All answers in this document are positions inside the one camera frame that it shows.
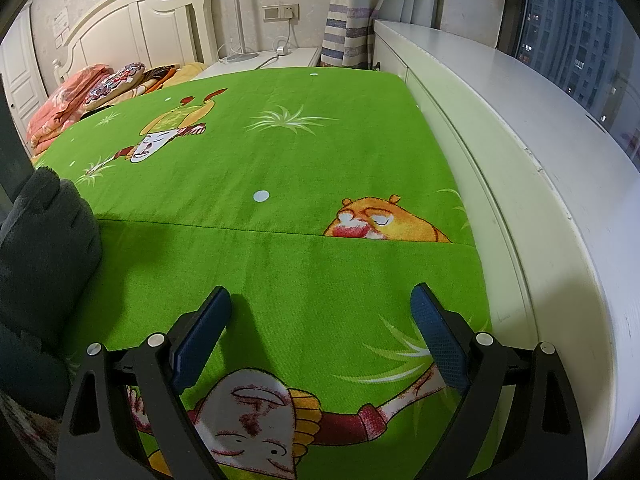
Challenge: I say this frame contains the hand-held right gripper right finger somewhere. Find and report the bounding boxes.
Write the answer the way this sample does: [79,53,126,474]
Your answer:
[410,282,588,480]

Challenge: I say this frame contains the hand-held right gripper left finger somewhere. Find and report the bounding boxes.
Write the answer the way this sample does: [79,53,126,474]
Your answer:
[54,285,232,480]

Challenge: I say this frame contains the folded pink floral blanket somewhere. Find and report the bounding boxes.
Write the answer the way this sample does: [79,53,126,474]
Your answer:
[26,64,116,156]

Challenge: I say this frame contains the white wardrobe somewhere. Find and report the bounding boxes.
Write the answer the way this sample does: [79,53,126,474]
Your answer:
[0,7,48,133]

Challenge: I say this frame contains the patterned round pillow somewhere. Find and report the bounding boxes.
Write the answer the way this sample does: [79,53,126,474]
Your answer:
[84,61,147,111]

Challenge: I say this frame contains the white wooden bed headboard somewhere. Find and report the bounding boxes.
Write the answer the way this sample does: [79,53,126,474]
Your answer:
[52,0,218,86]

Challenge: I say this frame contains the yellow daisy print bedsheet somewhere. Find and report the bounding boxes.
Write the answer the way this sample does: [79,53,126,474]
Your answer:
[170,62,206,83]

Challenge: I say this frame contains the white windowsill cabinet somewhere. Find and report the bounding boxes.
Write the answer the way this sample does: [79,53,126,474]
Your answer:
[372,19,640,466]

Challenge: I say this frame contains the green cartoon print cloth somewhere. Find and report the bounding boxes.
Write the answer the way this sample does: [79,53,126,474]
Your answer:
[30,67,501,480]

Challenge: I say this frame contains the white slim table lamp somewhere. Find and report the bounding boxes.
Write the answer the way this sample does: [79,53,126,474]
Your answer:
[220,0,260,63]

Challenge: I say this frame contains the white nightstand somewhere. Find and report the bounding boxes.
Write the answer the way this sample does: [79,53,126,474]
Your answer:
[190,47,321,81]

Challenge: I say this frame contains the striped curtain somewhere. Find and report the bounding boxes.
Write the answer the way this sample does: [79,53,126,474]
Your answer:
[320,0,416,68]

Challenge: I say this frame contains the dark framed window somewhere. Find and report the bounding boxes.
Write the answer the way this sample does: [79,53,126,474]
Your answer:
[497,0,640,161]

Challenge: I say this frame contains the white wall paper notices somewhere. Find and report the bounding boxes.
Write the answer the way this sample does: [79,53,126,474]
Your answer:
[52,10,73,48]

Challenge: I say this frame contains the wall socket panel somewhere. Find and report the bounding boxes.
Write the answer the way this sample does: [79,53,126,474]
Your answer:
[262,3,300,22]

